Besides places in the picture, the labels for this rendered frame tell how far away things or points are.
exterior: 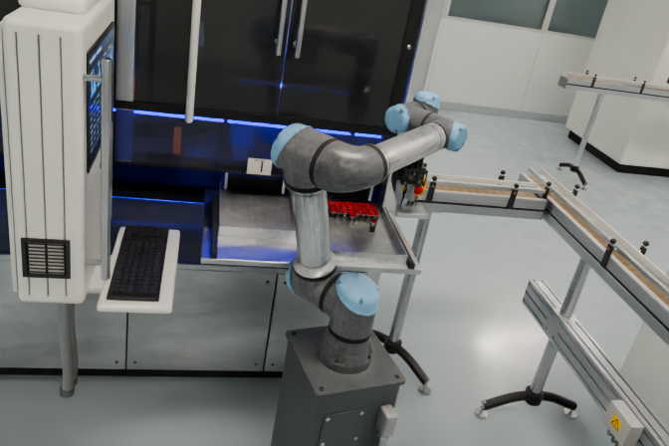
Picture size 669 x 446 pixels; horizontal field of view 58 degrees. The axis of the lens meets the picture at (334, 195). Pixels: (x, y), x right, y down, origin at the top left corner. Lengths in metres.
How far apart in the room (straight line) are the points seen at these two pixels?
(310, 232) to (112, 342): 1.28
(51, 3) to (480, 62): 6.15
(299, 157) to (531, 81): 6.46
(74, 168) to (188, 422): 1.30
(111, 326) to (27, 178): 1.03
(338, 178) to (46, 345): 1.63
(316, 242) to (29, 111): 0.73
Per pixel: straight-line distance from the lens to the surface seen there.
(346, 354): 1.63
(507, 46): 7.44
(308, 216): 1.47
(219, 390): 2.71
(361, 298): 1.55
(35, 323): 2.58
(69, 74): 1.52
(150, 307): 1.79
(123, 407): 2.65
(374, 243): 2.08
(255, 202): 2.21
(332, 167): 1.30
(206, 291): 2.41
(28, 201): 1.67
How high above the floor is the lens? 1.86
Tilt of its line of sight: 25 degrees down
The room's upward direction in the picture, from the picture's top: 10 degrees clockwise
